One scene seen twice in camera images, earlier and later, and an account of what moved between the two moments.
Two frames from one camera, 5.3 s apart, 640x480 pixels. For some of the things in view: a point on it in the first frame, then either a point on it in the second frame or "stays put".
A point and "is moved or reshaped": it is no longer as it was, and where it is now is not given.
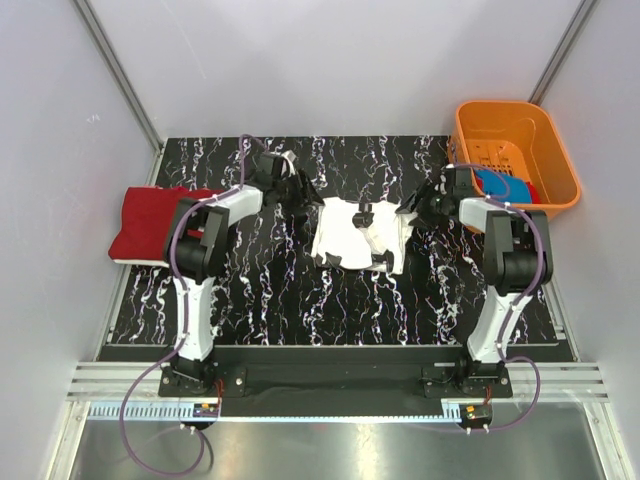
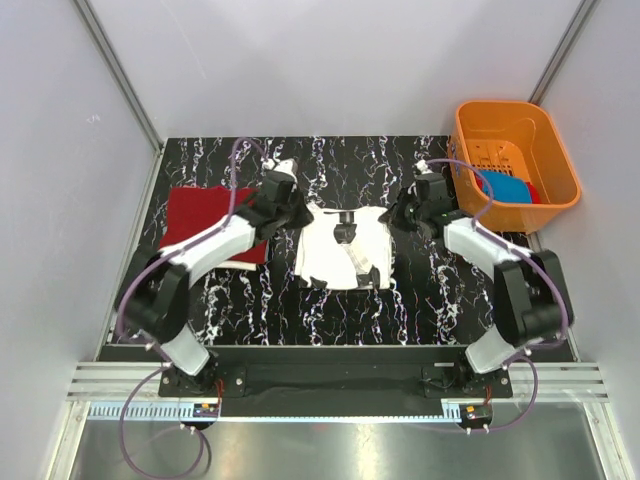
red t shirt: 148,214 is moved or reshaped
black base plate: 333,381 stays put
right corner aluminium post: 561,52 stays put
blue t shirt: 519,191 stays put
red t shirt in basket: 534,192 stays put
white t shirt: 356,245 is moved or reshaped
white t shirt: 143,263 is moved or reshaped
